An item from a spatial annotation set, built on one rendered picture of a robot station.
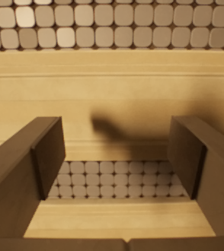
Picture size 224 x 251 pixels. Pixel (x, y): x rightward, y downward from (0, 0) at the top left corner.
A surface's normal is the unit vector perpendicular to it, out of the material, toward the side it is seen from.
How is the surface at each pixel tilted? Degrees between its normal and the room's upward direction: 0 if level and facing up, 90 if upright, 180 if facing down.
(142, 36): 0
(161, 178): 0
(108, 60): 0
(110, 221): 11
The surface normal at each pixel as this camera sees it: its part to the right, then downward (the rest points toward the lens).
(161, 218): 0.00, 0.17
